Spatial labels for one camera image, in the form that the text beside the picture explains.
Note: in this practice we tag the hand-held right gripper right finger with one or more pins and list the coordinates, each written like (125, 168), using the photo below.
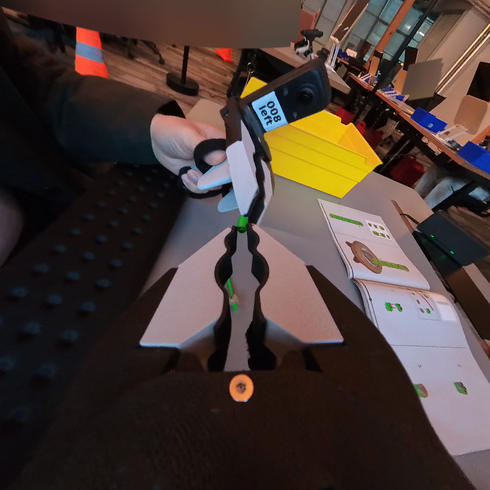
(298, 306)

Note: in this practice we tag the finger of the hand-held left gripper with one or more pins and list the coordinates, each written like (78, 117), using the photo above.
(243, 176)
(269, 191)

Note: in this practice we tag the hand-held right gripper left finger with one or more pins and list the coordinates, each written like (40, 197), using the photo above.
(183, 306)

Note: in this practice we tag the small green round brick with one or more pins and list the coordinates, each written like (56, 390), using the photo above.
(242, 224)

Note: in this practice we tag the green rod with tan cap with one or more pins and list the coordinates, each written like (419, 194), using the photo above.
(234, 300)

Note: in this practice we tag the yellow plastic bin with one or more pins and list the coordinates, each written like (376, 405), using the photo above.
(314, 160)

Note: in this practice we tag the person's left forearm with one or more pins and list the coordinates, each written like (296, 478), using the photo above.
(95, 122)

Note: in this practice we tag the person's left hand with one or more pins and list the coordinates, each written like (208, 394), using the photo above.
(172, 141)

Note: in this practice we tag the plain orange traffic cone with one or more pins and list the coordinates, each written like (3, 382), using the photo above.
(225, 54)

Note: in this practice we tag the black round-base pole stand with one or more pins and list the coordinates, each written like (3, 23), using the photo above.
(183, 84)

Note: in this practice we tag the blue plastic bin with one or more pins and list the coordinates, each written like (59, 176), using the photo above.
(428, 119)
(474, 157)

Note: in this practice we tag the red plastic bin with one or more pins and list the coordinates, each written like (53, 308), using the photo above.
(407, 170)

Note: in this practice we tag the white instruction booklet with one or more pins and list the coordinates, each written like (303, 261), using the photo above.
(440, 352)

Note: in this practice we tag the black box with green lights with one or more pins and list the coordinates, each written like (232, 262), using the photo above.
(455, 237)

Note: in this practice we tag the black monitor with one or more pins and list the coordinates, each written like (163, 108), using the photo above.
(480, 82)

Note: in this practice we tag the orange striped traffic cone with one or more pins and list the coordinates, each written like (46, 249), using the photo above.
(90, 38)

